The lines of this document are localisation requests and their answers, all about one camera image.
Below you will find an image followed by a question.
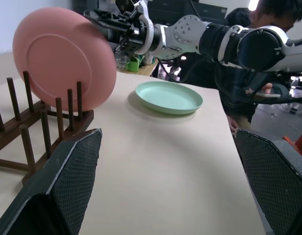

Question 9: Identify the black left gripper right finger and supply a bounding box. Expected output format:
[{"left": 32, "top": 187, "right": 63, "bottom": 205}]
[{"left": 235, "top": 128, "right": 302, "bottom": 235}]

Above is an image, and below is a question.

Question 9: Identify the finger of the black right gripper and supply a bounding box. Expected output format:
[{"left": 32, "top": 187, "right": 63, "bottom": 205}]
[
  {"left": 83, "top": 9, "right": 132, "bottom": 28},
  {"left": 92, "top": 21, "right": 129, "bottom": 44}
]

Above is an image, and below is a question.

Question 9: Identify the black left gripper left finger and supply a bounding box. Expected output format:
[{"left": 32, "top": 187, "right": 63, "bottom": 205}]
[{"left": 0, "top": 128, "right": 103, "bottom": 235}]

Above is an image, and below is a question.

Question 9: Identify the pink plate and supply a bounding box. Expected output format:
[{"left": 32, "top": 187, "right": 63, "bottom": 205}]
[{"left": 12, "top": 7, "right": 117, "bottom": 111}]

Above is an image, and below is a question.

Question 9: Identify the white smartphone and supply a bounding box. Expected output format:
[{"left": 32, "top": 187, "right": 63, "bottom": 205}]
[{"left": 253, "top": 91, "right": 281, "bottom": 98}]

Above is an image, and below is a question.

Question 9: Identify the dark wooden dish rack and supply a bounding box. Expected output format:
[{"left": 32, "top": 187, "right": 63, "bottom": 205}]
[{"left": 0, "top": 70, "right": 95, "bottom": 186}]

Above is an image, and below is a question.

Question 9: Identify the person's bare hand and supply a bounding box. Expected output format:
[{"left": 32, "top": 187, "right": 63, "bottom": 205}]
[{"left": 245, "top": 82, "right": 274, "bottom": 98}]

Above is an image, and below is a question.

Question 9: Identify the green mug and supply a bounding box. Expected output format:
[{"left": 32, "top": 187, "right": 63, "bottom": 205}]
[{"left": 126, "top": 57, "right": 141, "bottom": 72}]

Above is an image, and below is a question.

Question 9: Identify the light wooden side table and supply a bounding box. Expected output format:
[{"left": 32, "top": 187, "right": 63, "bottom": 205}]
[{"left": 116, "top": 57, "right": 159, "bottom": 77}]

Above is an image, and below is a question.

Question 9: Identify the orange object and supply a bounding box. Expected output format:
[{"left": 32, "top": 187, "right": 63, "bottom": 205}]
[{"left": 282, "top": 130, "right": 302, "bottom": 160}]

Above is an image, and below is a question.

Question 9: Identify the black background equipment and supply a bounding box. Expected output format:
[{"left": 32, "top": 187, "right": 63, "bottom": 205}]
[{"left": 146, "top": 0, "right": 228, "bottom": 25}]

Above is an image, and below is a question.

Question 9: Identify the green plate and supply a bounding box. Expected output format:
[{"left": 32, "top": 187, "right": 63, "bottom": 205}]
[{"left": 135, "top": 81, "right": 203, "bottom": 115}]

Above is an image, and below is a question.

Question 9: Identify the person in dark jacket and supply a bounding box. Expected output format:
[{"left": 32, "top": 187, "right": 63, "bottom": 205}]
[{"left": 185, "top": 0, "right": 302, "bottom": 134}]

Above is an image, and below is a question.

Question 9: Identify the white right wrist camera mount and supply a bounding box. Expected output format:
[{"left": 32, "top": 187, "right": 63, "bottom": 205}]
[{"left": 115, "top": 0, "right": 155, "bottom": 56}]

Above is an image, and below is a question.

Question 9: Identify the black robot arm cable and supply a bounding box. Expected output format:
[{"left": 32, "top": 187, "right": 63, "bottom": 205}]
[{"left": 156, "top": 57, "right": 203, "bottom": 84}]

